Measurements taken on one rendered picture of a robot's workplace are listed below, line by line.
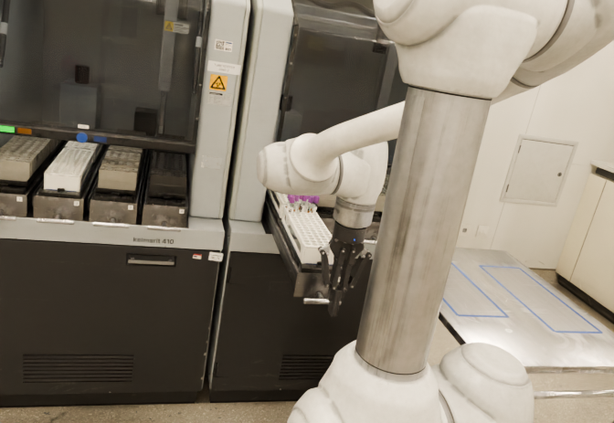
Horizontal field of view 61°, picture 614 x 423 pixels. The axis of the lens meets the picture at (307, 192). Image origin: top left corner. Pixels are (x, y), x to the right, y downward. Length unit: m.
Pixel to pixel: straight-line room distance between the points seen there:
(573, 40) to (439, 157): 0.21
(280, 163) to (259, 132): 0.69
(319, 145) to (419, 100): 0.37
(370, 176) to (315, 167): 0.16
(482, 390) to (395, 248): 0.28
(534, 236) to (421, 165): 3.23
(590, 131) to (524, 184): 0.54
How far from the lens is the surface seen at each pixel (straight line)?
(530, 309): 1.48
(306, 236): 1.42
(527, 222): 3.76
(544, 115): 3.56
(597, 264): 3.82
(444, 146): 0.62
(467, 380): 0.85
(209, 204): 1.76
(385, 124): 0.91
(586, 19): 0.70
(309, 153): 0.99
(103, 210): 1.68
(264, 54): 1.67
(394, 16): 0.59
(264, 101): 1.69
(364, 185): 1.11
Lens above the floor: 1.41
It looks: 18 degrees down
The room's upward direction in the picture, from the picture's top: 10 degrees clockwise
